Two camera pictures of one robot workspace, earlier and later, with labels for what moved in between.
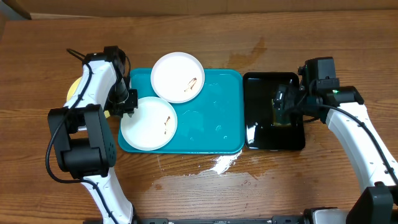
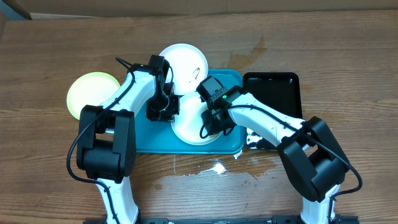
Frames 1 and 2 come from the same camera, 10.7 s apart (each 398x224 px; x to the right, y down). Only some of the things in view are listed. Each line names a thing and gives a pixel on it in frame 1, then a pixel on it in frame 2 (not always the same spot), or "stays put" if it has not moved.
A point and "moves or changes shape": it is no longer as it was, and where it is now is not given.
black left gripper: [129, 108] -> [168, 117]
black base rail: [273, 219] stays put
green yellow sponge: [279, 117] moves or changes shape
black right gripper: [290, 96] -> [210, 121]
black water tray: [259, 133] stays put
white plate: [152, 126] -> [187, 124]
